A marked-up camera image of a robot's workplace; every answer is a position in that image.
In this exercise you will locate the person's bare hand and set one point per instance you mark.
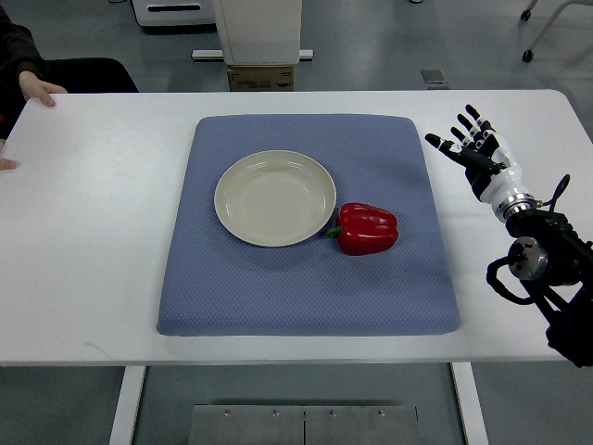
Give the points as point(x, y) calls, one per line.
point(34, 88)

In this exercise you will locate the grey floor plate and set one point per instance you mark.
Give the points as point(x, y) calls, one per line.
point(434, 79)

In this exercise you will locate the white table leg left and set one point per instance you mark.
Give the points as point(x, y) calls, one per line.
point(127, 408)

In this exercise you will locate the person's fingertip at edge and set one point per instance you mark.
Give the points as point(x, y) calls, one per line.
point(7, 165)

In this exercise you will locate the white device with slot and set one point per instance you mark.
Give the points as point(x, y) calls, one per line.
point(173, 13)

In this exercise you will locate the black office chair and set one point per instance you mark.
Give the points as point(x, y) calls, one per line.
point(91, 75)

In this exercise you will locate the white wheeled chair base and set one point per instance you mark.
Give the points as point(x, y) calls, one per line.
point(528, 53)

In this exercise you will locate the white table leg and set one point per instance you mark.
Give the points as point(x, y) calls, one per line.
point(127, 408)
point(472, 420)

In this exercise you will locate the blue fabric mat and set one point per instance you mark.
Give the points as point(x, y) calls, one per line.
point(249, 255)

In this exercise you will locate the white machine column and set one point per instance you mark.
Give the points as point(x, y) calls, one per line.
point(257, 33)

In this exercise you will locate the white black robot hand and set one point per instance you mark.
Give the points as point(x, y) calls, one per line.
point(490, 167)

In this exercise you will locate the cream round plate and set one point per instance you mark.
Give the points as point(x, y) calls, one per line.
point(275, 198)

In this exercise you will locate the red bell pepper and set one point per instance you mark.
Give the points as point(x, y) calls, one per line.
point(361, 229)

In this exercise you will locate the metal base plate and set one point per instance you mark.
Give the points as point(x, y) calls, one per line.
point(302, 424)

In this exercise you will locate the person's dark sleeve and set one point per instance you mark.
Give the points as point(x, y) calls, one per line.
point(18, 53)

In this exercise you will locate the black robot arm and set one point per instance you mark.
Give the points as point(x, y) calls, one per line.
point(549, 266)

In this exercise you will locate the white table leg right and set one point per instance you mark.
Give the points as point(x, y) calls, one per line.
point(472, 420)

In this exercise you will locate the cardboard box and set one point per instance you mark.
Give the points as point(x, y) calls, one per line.
point(261, 78)

